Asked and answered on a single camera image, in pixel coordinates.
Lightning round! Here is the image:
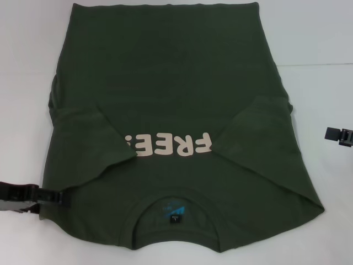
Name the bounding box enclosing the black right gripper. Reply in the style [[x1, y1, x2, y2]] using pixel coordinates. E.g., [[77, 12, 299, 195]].
[[325, 126, 353, 148]]

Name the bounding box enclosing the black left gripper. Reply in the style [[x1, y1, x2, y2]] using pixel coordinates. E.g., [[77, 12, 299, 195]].
[[0, 181, 73, 215]]

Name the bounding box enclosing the dark green FREE shirt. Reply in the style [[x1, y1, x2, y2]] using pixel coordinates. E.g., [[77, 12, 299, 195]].
[[38, 1, 325, 248]]

